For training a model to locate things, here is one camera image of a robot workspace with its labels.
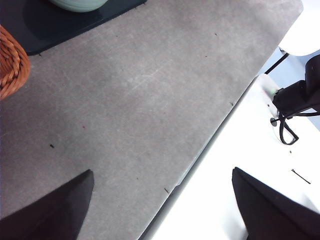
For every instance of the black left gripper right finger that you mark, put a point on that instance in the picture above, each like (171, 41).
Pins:
(275, 215)

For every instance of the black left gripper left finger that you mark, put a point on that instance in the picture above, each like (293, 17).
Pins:
(50, 210)

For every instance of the teal ribbed bowl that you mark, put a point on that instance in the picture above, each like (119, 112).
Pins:
(80, 5)

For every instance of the brown wicker basket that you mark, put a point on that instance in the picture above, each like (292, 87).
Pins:
(11, 65)

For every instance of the black rectangular tray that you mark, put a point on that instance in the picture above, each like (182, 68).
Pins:
(62, 25)

